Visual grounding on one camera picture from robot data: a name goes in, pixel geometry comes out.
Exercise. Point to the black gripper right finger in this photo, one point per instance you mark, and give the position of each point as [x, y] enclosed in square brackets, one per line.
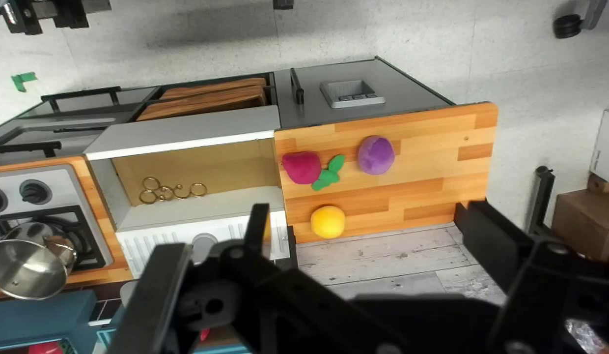
[493, 243]

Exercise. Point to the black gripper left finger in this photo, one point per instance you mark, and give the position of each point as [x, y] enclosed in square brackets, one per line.
[153, 296]

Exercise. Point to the red plush toy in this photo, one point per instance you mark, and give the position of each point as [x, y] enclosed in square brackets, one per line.
[45, 349]

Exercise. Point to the yellow plush ball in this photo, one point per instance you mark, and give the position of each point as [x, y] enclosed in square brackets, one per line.
[326, 221]

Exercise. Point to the pink radish plush green leaf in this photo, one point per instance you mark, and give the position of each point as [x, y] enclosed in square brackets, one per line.
[300, 168]

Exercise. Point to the black metal bar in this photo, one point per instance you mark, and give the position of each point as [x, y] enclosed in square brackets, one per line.
[540, 197]

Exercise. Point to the small teal plastic bin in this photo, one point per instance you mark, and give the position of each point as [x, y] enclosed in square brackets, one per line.
[102, 339]

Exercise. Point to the grey toy faucet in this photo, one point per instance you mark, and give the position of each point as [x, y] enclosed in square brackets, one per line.
[202, 246]

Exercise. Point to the toy kitchen stove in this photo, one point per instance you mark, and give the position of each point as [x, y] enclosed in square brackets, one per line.
[100, 223]

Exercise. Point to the short wooden kitchen countertop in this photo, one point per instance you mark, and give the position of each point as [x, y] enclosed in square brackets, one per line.
[434, 170]

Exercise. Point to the brown cardboard box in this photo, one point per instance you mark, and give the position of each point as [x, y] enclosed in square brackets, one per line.
[589, 223]

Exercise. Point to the large teal plastic bin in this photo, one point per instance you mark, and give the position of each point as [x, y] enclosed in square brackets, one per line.
[35, 317]

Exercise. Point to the steel cooking pot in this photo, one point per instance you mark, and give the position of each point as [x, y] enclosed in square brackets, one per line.
[25, 268]

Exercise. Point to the white toy stove top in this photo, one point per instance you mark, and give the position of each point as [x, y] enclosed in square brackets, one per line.
[55, 187]

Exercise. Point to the white carton box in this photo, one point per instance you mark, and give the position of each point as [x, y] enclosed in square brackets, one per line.
[607, 144]

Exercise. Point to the white toy kitchen sink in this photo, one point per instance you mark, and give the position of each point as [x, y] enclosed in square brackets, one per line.
[186, 130]

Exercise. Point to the grey cabinet door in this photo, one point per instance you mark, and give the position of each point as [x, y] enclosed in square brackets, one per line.
[408, 91]

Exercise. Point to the grey toy oven door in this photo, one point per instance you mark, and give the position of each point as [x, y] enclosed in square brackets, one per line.
[68, 121]

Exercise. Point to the wooden slat drawer front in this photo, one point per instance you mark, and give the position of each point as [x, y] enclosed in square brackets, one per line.
[206, 99]

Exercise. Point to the black round foot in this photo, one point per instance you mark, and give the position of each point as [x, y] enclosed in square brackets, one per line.
[567, 24]

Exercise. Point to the green tape mark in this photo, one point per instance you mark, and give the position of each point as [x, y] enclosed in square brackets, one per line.
[21, 79]

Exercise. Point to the black metal stand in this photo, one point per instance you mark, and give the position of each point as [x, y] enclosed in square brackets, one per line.
[29, 12]

